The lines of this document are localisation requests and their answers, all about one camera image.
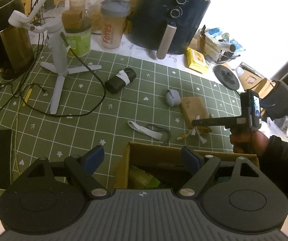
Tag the black sock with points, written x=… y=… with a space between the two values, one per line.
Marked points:
x=124 y=77

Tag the brown cardboard box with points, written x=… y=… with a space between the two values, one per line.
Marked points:
x=237 y=176

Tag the black bag on chair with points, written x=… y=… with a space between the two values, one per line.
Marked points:
x=275 y=103

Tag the black rectangular case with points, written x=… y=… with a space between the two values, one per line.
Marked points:
x=5 y=158

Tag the glass bowl with clutter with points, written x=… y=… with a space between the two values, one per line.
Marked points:
x=218 y=46

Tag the black kettle base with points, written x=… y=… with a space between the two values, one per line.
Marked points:
x=226 y=77

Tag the brown burlap pouch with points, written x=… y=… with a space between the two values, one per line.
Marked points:
x=193 y=108

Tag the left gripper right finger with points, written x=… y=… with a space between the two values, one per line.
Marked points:
x=202 y=169

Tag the person's right hand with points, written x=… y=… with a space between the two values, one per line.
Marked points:
x=254 y=142

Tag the wooden chair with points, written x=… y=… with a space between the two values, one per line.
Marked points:
x=263 y=88

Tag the green grid tablecloth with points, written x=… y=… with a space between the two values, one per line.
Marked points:
x=90 y=115

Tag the yellow wet wipes pack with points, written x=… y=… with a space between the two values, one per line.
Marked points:
x=196 y=61

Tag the black air fryer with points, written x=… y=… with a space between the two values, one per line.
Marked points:
x=166 y=26

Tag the grey lid shaker bottle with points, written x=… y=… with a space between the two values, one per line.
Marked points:
x=114 y=14

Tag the black electric kettle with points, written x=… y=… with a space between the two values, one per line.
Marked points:
x=16 y=54

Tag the white gimbal tripod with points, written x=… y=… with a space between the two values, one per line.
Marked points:
x=57 y=43

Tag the grey sock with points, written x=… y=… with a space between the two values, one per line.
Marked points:
x=173 y=98

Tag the green label jar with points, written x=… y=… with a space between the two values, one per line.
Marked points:
x=80 y=39

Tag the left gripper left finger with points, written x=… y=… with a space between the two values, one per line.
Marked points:
x=81 y=170

